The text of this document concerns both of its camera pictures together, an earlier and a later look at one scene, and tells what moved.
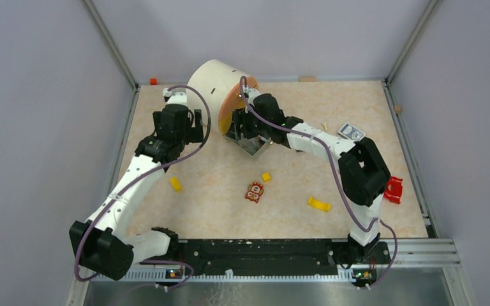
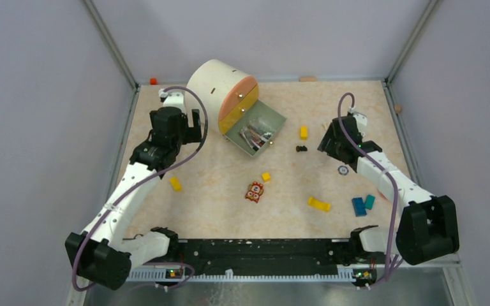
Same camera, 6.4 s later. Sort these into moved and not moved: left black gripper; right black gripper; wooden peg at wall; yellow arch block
Moved: right black gripper
Not moved: left black gripper; yellow arch block; wooden peg at wall
